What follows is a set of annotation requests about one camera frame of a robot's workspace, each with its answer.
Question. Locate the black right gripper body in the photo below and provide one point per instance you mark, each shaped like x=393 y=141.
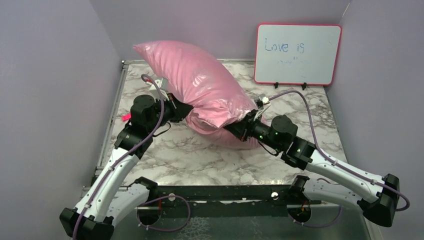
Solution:
x=256 y=128

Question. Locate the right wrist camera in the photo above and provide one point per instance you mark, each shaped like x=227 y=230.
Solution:
x=261 y=101

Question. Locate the pink marker pen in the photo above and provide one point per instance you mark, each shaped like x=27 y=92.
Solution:
x=126 y=117

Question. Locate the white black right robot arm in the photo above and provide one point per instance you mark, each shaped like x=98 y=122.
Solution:
x=375 y=195

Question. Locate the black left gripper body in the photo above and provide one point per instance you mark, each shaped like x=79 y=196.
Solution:
x=170 y=110

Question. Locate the aluminium table frame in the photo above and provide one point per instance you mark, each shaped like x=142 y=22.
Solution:
x=125 y=64

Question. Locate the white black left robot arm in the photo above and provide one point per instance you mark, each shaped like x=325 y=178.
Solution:
x=96 y=215

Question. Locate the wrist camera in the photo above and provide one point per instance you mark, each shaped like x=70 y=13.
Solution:
x=261 y=101
x=162 y=84

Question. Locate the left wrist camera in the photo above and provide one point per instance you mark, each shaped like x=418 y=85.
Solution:
x=162 y=84

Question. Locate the pink-framed whiteboard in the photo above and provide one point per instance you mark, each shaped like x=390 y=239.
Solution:
x=296 y=54

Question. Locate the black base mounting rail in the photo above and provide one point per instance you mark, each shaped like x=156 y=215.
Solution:
x=221 y=201

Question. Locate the pink pillowcase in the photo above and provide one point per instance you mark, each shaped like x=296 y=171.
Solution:
x=197 y=78

